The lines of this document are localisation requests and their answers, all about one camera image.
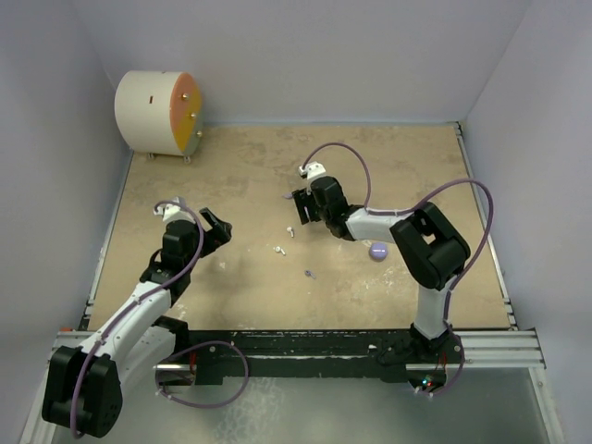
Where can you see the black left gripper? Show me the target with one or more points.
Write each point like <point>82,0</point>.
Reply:
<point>219,233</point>

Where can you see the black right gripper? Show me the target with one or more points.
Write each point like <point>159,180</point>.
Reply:
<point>302,201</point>

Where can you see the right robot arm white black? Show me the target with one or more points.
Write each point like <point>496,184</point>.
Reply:
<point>433,250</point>

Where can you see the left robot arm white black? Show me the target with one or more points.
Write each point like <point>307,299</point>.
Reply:
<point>84,390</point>

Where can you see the purple charging case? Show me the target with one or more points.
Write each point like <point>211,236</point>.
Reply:
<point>378,251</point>

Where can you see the white cylinder orange face fixture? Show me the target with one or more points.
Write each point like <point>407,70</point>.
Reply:
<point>160,113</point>

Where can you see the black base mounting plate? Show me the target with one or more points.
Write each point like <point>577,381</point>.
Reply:
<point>383,354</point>

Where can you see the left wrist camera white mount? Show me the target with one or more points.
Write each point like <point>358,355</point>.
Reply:
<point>171,211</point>

